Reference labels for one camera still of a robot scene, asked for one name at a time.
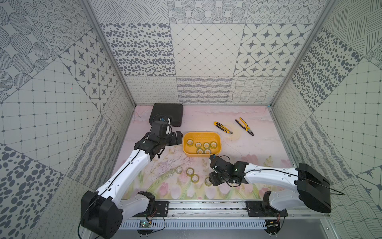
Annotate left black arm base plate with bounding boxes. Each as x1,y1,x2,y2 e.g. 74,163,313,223
134,201,170,218

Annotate yellow plastic storage box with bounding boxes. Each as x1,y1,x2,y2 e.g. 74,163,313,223
183,131,221,157

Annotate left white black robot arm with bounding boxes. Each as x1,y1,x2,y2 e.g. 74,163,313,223
79,115,183,239

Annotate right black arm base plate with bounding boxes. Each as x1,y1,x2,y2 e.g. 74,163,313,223
245,200,288,217

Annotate aluminium mounting rail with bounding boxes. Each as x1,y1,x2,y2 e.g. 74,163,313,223
119,198,330,220

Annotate black plastic tool case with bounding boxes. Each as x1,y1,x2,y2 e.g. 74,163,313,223
149,103,184,127

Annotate yellow black pliers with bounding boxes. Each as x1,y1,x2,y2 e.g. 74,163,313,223
235,118,254,136

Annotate yellow black utility knife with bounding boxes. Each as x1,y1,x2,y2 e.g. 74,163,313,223
214,121,233,134

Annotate white ventilation grille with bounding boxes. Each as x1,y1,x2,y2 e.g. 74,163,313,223
120,219,267,230

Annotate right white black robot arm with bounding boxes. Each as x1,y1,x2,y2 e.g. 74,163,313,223
209,154,331,215

